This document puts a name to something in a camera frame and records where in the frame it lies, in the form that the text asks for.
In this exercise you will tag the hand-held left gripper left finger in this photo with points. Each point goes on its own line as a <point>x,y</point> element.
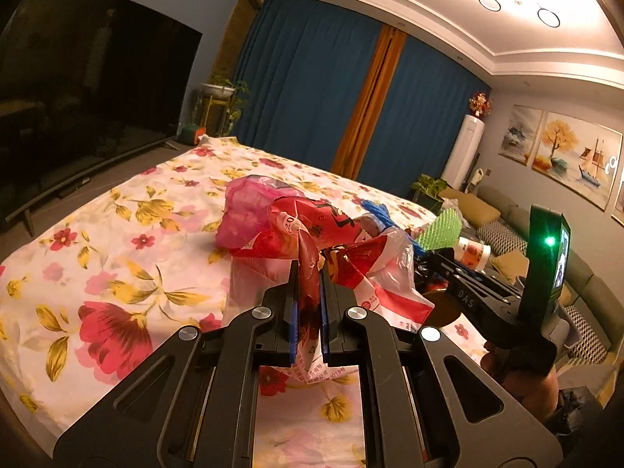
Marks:
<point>293,312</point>

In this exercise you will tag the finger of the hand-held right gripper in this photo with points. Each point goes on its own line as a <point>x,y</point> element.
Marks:
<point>441,265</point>

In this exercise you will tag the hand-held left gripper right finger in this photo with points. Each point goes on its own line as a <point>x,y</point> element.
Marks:
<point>324,321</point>

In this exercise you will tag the paper cup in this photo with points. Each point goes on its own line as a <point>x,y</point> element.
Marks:
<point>473,253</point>

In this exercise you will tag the green bubble wrap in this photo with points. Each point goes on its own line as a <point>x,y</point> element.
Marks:
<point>438,229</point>

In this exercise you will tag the red and white plastic bag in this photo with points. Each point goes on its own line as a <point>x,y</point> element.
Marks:
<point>312,224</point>

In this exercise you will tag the person's right hand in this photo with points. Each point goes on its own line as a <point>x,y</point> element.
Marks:
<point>529,395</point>

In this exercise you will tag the square yellow pillow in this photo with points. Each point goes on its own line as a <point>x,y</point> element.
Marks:
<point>509,265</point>

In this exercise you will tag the long yellow pillow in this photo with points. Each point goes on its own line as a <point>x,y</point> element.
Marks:
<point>480,209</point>

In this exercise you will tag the black and white patterned pillow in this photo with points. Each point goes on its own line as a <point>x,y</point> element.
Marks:
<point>587,334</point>
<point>504,239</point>

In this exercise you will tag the green potted plant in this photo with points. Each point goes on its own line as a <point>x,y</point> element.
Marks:
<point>429,190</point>

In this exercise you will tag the blue plastic wrapper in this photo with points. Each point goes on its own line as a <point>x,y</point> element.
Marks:
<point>379,210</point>

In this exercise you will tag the white handheld vacuum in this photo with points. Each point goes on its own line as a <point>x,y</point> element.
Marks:
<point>477,178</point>

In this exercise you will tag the grey sectional sofa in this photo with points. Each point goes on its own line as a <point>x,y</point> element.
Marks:
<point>590,273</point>

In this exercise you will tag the pink plastic bag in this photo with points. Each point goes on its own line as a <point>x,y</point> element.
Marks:
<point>243,214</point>

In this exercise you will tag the white standing air conditioner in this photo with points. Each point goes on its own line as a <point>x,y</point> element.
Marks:
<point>463,151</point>

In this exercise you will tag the blue curtain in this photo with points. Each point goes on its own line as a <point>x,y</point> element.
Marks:
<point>424,122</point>
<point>302,83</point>

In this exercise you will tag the small landscape painting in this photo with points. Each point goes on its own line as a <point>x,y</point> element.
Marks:
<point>520,134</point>

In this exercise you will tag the painting with glare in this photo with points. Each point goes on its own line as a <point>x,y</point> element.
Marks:
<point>619,209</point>

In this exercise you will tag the large tree and sailboat painting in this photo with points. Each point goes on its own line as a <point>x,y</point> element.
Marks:
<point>575,161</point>

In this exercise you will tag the red and gold flower decoration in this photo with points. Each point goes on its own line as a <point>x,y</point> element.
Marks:
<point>480,104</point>

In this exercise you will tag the orange curtain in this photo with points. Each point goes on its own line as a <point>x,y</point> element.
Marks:
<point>370,107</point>

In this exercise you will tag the floral bedsheet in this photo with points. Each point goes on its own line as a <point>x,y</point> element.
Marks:
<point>122,234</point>

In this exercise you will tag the yellow plant stand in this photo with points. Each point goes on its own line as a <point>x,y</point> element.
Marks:
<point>214,112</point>

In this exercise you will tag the trailing plant in white bowl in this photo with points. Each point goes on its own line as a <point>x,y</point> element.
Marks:
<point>219,88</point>

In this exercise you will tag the wooden door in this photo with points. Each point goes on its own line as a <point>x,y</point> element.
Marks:
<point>239,29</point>

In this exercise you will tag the black flat television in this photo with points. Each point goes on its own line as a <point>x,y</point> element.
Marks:
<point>87,97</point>

